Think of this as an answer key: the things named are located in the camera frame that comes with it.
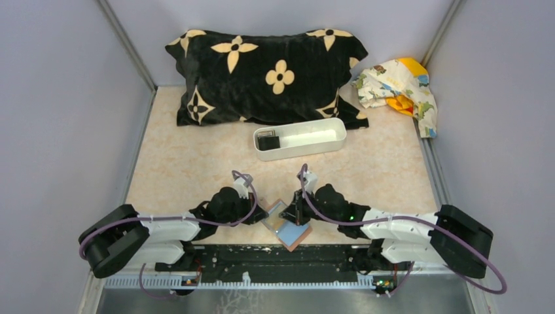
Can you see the black floral pillow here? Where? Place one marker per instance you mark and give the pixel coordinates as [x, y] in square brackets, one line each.
[268, 80]

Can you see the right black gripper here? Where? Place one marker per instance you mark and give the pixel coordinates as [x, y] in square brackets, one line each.
[295, 211]

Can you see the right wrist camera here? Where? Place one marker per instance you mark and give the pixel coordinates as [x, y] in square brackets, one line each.
[308, 181]

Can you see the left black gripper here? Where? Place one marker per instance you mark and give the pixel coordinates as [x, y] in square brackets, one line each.
[258, 215]

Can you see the brown leather card holder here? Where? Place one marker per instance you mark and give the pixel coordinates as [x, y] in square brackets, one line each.
[290, 235]

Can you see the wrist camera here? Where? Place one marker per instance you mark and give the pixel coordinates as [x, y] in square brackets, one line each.
[308, 181]
[241, 185]

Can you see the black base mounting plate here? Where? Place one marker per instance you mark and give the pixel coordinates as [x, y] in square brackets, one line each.
[275, 264]

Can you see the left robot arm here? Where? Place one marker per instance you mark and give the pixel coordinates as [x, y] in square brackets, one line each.
[126, 239]

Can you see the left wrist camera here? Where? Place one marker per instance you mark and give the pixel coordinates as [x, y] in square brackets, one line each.
[241, 185]

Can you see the aluminium frame rail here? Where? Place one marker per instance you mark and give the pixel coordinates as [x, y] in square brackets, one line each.
[151, 279]

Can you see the white oblong plastic bin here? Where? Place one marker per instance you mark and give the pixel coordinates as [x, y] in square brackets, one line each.
[305, 138]

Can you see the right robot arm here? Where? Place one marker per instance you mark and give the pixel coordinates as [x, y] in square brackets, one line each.
[442, 237]

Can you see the cartoon print cloth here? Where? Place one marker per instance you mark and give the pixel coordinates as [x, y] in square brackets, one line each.
[403, 85]

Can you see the stack of cards in bin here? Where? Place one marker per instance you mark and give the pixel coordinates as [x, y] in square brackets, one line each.
[267, 140]

